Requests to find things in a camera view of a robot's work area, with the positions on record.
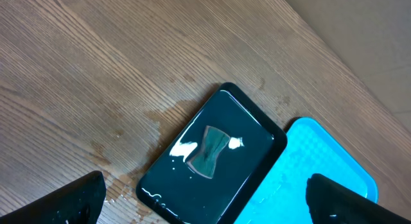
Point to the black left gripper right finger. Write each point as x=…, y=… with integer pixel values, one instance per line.
x=332, y=203

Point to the black rectangular tray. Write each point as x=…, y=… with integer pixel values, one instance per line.
x=179, y=195

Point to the green sponge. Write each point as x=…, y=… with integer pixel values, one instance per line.
x=204, y=161

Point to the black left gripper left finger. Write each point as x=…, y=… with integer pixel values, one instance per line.
x=80, y=201

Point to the teal rectangular tray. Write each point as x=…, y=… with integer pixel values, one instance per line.
x=281, y=196

